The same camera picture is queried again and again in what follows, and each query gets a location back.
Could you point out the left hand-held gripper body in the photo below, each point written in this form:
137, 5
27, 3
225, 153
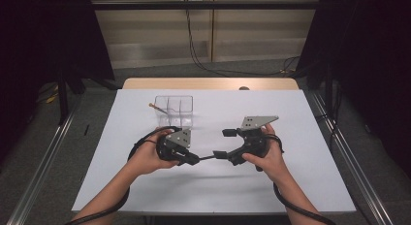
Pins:
179, 139

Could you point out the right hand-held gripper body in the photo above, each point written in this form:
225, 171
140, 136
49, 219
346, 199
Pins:
255, 141

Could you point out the black pen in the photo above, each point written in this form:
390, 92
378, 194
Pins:
206, 157

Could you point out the clear plastic organizer box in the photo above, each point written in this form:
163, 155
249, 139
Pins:
181, 108

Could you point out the black brush with orange end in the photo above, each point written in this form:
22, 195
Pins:
155, 107

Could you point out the person's right hand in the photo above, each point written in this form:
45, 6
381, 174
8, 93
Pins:
273, 160

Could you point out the person's left hand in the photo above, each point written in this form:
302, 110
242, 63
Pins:
147, 157

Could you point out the dark table grommet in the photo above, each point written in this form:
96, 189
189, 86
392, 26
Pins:
244, 88

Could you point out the white table cover sheet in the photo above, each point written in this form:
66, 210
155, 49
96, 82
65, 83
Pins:
290, 105

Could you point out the wooden table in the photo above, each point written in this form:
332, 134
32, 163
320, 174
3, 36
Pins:
194, 83

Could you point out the black metal stand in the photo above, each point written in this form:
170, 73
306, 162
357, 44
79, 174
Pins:
63, 102
329, 89

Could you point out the small black floor object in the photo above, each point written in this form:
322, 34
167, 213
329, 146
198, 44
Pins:
86, 130

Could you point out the black horizontal bar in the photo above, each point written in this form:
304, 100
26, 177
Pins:
226, 5

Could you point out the black curtain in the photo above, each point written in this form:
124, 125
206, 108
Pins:
38, 40
381, 57

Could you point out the metal floor rail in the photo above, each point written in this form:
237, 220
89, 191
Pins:
42, 167
371, 199

